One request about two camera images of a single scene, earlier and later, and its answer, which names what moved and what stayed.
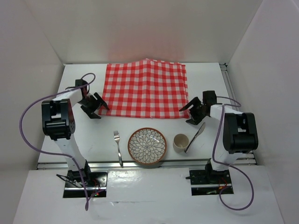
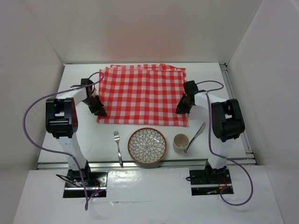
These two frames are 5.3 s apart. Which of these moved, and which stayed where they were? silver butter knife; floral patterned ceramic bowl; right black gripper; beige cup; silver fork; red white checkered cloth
Moved: red white checkered cloth; right black gripper
Stayed: floral patterned ceramic bowl; silver butter knife; silver fork; beige cup
